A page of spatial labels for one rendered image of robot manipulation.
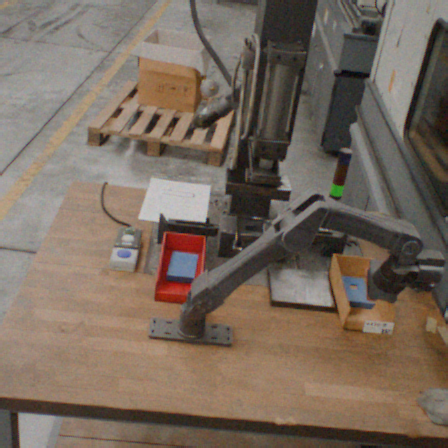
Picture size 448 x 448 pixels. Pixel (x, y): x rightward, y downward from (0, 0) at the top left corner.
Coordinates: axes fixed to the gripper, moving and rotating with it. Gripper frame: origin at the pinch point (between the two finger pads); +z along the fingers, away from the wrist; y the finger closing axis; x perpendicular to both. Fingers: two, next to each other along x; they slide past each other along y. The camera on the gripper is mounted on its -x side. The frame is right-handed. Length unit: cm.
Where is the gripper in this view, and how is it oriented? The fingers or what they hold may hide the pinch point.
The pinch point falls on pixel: (370, 293)
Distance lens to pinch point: 161.3
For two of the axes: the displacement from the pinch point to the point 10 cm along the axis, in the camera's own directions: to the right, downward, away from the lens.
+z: -1.3, 4.5, 8.8
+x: -9.9, -1.6, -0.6
